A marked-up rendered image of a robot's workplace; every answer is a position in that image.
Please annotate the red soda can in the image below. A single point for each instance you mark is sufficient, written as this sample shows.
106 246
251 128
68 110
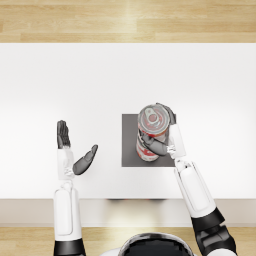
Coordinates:
146 154
154 119

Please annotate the dark grey square mat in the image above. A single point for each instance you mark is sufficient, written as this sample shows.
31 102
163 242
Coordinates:
129 143

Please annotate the dark round robot body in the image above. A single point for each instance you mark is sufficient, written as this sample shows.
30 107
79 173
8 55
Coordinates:
155 246

